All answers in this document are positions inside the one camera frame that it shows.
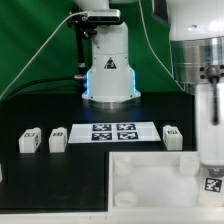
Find white square tabletop tray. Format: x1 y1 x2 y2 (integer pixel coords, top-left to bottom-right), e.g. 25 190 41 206
109 152 224 213

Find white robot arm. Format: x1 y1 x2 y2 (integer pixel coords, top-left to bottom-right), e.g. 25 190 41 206
73 0 224 169

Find black cables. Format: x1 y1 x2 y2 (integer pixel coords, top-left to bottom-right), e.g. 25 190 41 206
0 76 88 104

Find black camera on mount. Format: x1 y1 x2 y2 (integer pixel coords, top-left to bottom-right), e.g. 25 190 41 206
67 9 122 87

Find white obstacle block left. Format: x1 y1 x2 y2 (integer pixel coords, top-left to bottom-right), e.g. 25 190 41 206
0 163 3 183

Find paper sheet with markers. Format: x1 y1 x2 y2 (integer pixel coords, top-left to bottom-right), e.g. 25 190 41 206
69 122 160 144

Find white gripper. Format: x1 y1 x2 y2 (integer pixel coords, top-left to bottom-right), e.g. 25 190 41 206
195 83 224 167

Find white camera cable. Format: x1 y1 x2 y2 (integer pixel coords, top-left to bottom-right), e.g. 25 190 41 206
0 11 88 101

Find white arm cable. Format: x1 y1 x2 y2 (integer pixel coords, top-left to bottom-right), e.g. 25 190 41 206
137 0 185 92

